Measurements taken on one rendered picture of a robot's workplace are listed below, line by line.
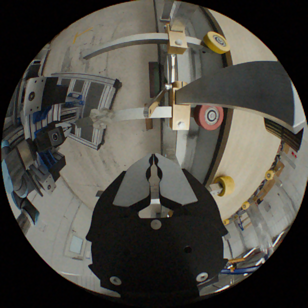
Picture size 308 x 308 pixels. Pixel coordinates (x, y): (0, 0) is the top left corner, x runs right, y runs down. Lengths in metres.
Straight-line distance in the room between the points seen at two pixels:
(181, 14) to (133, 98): 1.01
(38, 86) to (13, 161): 0.27
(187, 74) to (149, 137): 0.88
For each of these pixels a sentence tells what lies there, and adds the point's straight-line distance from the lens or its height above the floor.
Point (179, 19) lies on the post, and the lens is 0.32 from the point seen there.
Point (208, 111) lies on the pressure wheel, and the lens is 0.25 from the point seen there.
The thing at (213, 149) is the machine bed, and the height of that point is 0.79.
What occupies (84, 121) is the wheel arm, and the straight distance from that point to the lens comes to 0.33.
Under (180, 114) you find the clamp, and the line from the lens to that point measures 0.25.
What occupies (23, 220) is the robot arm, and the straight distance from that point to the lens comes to 0.68.
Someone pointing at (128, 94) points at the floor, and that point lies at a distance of 1.16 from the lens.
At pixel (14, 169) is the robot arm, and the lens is 0.32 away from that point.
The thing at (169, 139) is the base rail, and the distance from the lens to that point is 0.45.
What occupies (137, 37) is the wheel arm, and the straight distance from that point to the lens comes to 0.35.
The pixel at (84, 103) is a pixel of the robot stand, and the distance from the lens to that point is 1.16.
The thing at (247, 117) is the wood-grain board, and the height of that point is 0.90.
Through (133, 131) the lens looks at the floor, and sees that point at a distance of 1.18.
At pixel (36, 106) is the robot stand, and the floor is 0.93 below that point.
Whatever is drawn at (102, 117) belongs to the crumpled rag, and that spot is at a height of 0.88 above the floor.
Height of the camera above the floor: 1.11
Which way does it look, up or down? 60 degrees down
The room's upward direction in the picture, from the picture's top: 176 degrees clockwise
